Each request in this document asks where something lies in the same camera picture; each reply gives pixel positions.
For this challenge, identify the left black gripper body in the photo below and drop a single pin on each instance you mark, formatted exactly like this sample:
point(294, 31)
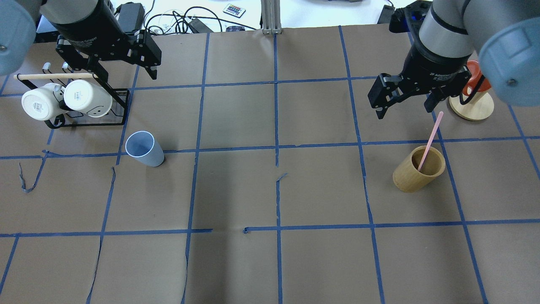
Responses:
point(86, 37)

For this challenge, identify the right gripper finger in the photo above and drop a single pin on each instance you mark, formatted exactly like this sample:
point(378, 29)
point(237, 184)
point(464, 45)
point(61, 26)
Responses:
point(431, 102)
point(381, 111)

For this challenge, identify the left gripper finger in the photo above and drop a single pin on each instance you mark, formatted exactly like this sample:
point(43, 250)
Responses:
point(151, 68)
point(99, 72)

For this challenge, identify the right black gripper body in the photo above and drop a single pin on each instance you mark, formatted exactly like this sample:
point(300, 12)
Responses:
point(431, 67)

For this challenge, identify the pink chopstick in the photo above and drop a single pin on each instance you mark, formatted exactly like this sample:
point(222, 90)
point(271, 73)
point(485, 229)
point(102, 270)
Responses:
point(430, 140)

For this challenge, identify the blue plastic cup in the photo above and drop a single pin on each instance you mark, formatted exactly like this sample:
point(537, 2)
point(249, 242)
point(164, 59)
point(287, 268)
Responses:
point(143, 146)

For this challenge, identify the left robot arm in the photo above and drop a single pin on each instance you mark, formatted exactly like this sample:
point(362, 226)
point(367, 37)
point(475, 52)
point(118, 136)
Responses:
point(19, 20)

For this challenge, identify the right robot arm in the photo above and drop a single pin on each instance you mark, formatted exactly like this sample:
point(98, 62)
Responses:
point(504, 33)

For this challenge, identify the white mug inner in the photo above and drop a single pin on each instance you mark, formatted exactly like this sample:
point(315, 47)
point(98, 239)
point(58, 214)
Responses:
point(87, 98)

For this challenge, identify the white mug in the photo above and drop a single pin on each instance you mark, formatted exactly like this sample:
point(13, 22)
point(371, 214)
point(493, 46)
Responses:
point(87, 98)
point(44, 103)

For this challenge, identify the black power adapter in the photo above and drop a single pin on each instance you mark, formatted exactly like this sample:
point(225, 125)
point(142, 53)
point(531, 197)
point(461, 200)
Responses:
point(130, 17)

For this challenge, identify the wooden round stand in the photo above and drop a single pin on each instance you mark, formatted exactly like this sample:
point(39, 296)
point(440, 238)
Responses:
point(480, 107)

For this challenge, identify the orange red object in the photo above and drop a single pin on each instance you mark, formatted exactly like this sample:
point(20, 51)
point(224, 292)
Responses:
point(476, 74)

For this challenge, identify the white mug outer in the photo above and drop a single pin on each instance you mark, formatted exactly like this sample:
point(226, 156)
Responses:
point(44, 103)

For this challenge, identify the bamboo cylinder holder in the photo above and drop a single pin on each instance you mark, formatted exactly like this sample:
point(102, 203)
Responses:
point(409, 178)

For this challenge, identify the small remote control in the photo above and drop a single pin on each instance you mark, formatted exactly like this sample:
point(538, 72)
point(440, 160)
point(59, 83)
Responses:
point(234, 10)

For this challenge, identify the black wire mug rack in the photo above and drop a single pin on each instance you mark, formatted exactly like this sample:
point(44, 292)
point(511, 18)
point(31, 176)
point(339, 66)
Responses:
point(117, 115)

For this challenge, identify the aluminium frame post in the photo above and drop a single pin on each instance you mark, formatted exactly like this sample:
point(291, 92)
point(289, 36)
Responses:
point(271, 17)

